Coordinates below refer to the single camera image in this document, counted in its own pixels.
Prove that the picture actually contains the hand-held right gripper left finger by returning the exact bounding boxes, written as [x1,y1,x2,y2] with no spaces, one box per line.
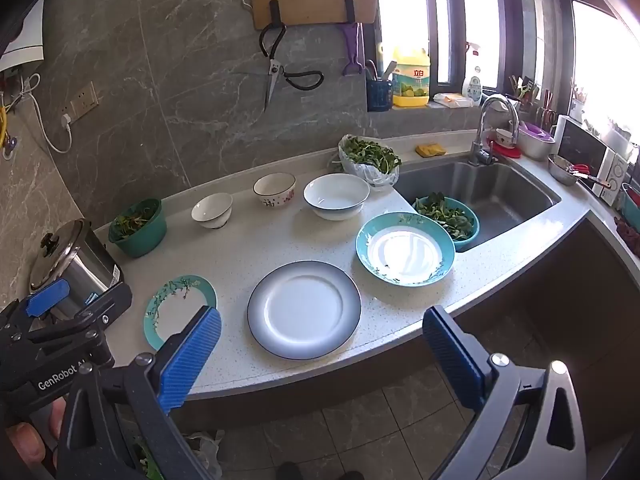
[56,305,223,480]

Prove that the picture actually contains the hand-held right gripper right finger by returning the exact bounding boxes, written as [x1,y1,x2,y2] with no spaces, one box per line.
[422,305,588,480]

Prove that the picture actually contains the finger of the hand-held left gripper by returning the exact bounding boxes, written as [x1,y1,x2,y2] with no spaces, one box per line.
[0,281,71,333]
[30,282,133,356]

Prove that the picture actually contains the small teal floral plate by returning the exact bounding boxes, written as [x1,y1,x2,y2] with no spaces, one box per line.
[143,274,218,352]

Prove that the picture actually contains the deep teal plate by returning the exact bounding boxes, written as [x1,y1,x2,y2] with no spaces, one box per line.
[355,212,456,288]

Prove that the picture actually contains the small white bowl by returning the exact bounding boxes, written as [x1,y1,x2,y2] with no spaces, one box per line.
[191,192,234,230]

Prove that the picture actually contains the floral brown-rimmed bowl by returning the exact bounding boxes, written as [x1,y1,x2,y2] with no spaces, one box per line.
[253,172,297,209]

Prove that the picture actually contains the large white bowl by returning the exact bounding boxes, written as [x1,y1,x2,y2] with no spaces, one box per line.
[303,173,371,221]

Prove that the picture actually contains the person's left hand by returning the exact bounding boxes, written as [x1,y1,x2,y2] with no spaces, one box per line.
[5,395,68,480]

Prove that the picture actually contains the stainless steel rice cooker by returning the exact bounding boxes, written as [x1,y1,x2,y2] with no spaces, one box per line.
[30,218,126,321]

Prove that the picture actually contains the green basin of greens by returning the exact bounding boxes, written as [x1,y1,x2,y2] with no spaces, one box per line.
[108,198,168,259]

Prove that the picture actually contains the white plastic bag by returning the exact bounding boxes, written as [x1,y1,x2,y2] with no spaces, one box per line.
[135,429,226,480]

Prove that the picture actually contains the brown base cabinet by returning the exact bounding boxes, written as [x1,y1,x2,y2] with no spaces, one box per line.
[415,210,640,461]

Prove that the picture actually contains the teal basin of greens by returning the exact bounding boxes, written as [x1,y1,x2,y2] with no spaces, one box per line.
[411,192,480,253]

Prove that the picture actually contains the stainless steel sink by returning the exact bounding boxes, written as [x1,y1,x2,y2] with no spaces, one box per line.
[395,157,563,253]

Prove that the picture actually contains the chrome faucet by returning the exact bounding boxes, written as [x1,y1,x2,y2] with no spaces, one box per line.
[468,94,521,167]

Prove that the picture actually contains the red mat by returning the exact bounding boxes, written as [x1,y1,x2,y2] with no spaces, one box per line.
[487,141,523,161]

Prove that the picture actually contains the shallow metal bowl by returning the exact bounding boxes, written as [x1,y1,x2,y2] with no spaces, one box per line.
[547,154,593,187]

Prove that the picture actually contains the clear plastic bag of greens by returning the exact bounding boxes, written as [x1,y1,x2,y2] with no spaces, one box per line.
[332,134,402,188]

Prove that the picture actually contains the metal bowl with purple lid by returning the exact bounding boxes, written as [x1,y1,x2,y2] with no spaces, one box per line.
[517,121,557,161]

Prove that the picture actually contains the white microwave oven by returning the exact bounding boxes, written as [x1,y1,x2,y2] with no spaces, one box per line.
[552,115,631,206]

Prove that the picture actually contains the white water heater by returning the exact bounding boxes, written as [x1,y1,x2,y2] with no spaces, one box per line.
[0,7,46,73]

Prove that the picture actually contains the white wipes pack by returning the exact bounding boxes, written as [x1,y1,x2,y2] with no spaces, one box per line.
[432,92,474,109]

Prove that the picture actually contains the white spray bottle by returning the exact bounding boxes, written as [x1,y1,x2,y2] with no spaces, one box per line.
[461,41,483,101]

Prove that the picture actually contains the blue utensil holder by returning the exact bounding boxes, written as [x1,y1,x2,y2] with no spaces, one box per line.
[366,77,393,112]

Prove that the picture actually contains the yellow detergent bottle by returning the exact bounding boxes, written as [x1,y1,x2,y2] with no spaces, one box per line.
[391,46,432,108]

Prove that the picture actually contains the black kitchen scissors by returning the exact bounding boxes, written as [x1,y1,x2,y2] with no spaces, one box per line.
[258,20,325,113]

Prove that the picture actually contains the purple peeler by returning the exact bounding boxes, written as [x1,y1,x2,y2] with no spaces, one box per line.
[341,21,363,77]

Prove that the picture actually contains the window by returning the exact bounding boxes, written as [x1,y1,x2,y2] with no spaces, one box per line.
[372,0,640,146]

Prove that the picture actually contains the white plug with cable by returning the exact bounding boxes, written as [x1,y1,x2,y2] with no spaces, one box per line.
[22,74,76,155]

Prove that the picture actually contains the wall power outlet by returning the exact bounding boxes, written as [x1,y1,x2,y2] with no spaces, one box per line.
[62,85,99,121]

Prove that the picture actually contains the red handled scissors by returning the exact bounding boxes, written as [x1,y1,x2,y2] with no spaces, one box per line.
[572,162,613,188]

